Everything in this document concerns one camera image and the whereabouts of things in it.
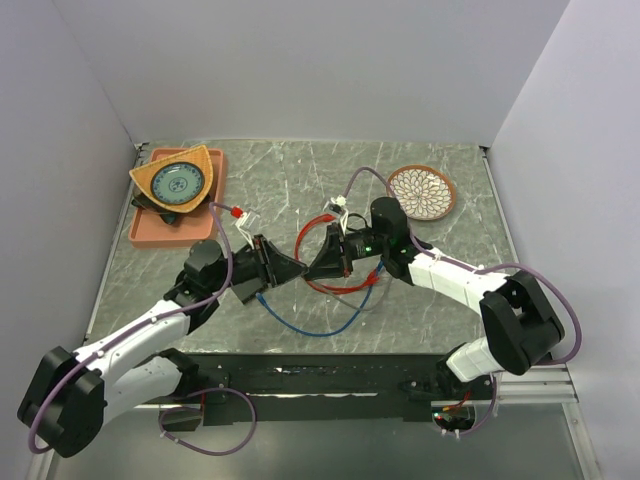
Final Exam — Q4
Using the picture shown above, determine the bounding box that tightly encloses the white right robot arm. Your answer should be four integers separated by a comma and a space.
306, 196, 565, 399

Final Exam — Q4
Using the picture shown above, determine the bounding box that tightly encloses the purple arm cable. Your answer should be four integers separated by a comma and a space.
344, 167, 583, 364
27, 201, 236, 455

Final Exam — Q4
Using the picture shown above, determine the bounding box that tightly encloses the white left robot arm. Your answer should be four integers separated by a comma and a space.
17, 235, 307, 456

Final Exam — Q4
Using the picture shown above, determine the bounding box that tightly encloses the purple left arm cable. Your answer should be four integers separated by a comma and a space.
27, 201, 236, 455

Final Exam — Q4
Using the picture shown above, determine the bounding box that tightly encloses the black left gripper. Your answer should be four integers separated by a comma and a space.
208, 234, 309, 293

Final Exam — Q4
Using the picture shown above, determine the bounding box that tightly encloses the grey ethernet cable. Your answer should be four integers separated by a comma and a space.
329, 274, 394, 312

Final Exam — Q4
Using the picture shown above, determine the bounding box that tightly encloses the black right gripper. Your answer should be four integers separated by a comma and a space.
305, 222, 389, 279

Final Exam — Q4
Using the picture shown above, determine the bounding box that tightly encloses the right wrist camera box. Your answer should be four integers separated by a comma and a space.
324, 195, 349, 229

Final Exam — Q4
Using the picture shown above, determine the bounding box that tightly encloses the pink plastic tray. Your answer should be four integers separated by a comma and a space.
129, 145, 227, 248

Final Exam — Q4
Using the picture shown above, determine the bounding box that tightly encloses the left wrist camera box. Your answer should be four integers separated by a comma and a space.
231, 206, 261, 245

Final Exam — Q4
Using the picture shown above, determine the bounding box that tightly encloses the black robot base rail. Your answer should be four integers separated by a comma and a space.
152, 349, 493, 426

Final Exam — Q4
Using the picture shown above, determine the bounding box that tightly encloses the dark dish under basket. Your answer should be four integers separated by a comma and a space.
131, 186, 179, 225

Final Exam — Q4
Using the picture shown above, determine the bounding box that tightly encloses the floral patterned plate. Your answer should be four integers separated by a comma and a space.
388, 165, 456, 221

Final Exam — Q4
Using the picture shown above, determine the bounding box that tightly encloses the blue patterned round plate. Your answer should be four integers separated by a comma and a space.
151, 162, 205, 205

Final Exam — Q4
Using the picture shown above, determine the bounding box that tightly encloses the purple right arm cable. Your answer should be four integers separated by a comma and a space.
344, 167, 583, 364

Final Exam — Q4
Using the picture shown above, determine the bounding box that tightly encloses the woven triangular basket plate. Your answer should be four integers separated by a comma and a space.
129, 145, 214, 214

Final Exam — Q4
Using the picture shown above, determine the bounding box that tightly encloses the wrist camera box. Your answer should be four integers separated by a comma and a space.
324, 195, 349, 229
231, 206, 261, 245

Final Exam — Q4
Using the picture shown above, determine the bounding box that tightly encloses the blue ethernet cable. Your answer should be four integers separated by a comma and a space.
255, 284, 374, 338

